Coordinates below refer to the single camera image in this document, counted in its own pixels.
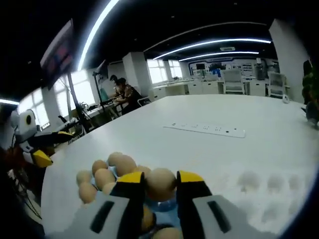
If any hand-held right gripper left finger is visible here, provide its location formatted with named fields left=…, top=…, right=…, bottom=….
left=49, top=171, right=146, bottom=239

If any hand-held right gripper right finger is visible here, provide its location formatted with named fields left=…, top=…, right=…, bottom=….
left=175, top=170, right=277, bottom=239

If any blue egg tray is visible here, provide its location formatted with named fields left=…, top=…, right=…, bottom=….
left=91, top=165, right=182, bottom=235

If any single brown egg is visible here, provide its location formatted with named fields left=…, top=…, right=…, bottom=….
left=145, top=168, right=177, bottom=202

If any cluster of brown eggs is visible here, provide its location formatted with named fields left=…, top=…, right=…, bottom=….
left=76, top=152, right=184, bottom=239

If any white dimpled egg holder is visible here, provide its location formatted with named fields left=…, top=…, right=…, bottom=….
left=234, top=168, right=315, bottom=225

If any ceiling light strip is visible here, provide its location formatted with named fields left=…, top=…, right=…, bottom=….
left=77, top=0, right=120, bottom=72
left=152, top=38, right=272, bottom=60
left=0, top=98, right=20, bottom=106
left=178, top=51, right=260, bottom=62

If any white table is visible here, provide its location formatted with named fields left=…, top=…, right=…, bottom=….
left=39, top=94, right=319, bottom=239

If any black tripod stand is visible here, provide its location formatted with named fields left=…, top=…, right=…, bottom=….
left=92, top=59, right=110, bottom=120

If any white power strip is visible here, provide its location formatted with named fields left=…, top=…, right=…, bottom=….
left=163, top=121, right=246, bottom=139

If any hanging display screen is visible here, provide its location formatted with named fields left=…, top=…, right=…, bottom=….
left=39, top=18, right=75, bottom=89

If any white pillar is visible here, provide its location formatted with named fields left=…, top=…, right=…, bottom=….
left=122, top=51, right=152, bottom=103
left=268, top=18, right=310, bottom=103

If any white cabinet row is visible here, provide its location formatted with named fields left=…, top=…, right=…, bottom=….
left=152, top=79, right=270, bottom=97

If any white office chair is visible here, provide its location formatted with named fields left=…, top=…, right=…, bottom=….
left=223, top=69, right=246, bottom=95
left=268, top=72, right=287, bottom=98

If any grey rounded object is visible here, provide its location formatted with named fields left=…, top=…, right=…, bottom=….
left=305, top=101, right=319, bottom=129

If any potted green plant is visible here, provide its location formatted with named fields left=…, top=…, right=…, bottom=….
left=301, top=67, right=319, bottom=108

